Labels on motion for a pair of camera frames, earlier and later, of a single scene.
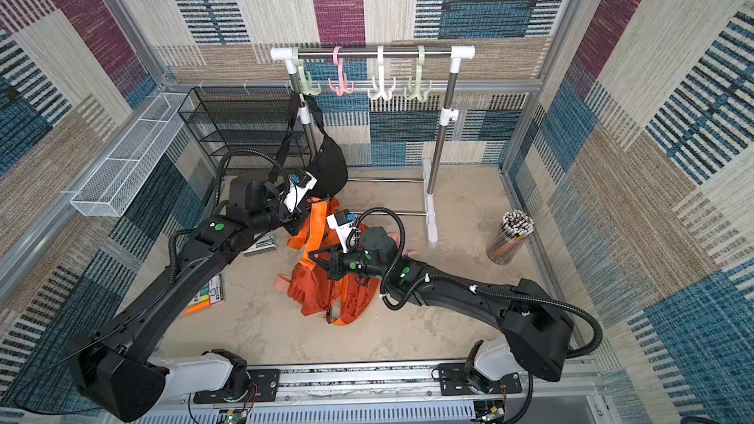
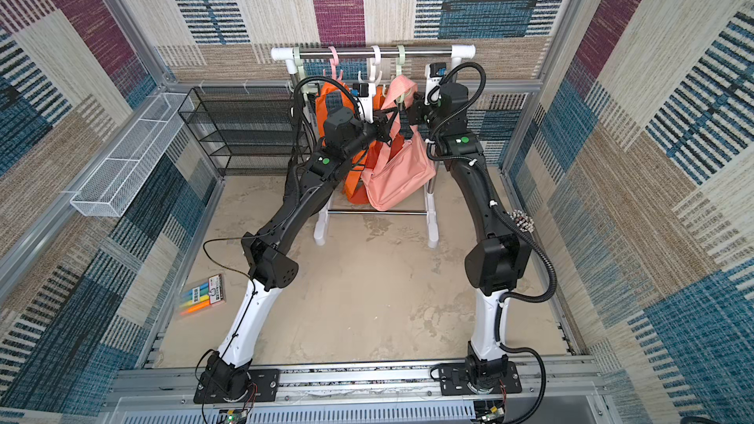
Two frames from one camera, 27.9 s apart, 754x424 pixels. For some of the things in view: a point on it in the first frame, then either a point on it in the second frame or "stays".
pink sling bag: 282,282 -> 408,162
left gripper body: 294,222 -> 379,130
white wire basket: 112,187 stays
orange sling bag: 340,301 -> 335,96
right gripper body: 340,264 -> 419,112
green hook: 420,92 -> 402,53
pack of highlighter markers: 211,293 stays
